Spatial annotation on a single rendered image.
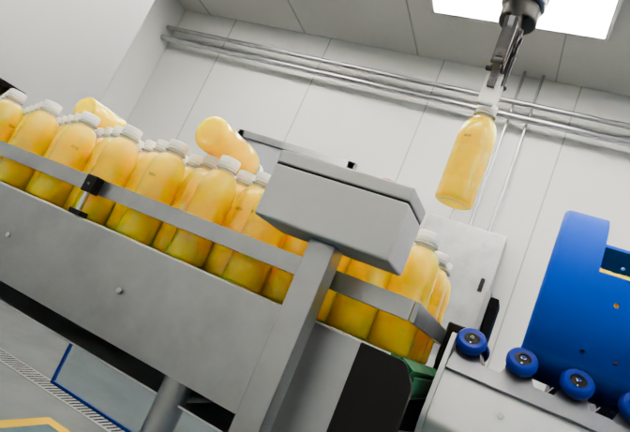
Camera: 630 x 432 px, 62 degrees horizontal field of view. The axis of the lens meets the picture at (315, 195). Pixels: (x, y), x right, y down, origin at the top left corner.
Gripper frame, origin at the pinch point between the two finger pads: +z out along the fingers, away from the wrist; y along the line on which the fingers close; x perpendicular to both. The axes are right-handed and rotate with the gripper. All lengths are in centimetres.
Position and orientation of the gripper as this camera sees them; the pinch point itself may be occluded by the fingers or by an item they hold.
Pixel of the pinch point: (489, 96)
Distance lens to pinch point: 108.7
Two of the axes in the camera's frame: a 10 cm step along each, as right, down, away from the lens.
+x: -8.7, -2.8, 4.1
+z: -3.9, 9.0, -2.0
